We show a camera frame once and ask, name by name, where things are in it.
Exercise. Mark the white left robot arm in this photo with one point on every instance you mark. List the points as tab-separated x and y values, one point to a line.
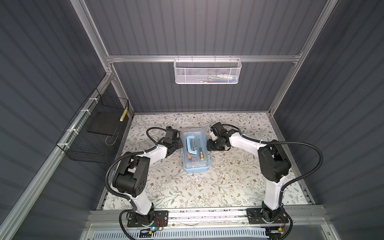
127	176

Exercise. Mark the blue plastic tool box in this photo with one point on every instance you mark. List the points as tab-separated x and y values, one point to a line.
193	140

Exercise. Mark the yellow marker in basket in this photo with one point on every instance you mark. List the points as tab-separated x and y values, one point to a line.
123	114

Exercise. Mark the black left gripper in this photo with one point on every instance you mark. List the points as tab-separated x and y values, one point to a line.
180	145

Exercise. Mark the white wire mesh basket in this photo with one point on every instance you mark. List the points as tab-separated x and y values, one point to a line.
207	71

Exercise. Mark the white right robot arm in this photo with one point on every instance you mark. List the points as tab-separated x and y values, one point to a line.
274	164

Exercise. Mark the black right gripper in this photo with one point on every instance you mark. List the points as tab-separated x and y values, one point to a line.
210	147

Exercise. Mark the black pad in basket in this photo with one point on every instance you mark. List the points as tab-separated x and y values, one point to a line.
104	124

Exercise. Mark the yellow black screwdriver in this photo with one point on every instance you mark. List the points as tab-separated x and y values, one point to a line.
202	154

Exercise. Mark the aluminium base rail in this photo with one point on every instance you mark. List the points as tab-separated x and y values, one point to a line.
310	222

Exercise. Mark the black wire basket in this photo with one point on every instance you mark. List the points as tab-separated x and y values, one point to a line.
80	145

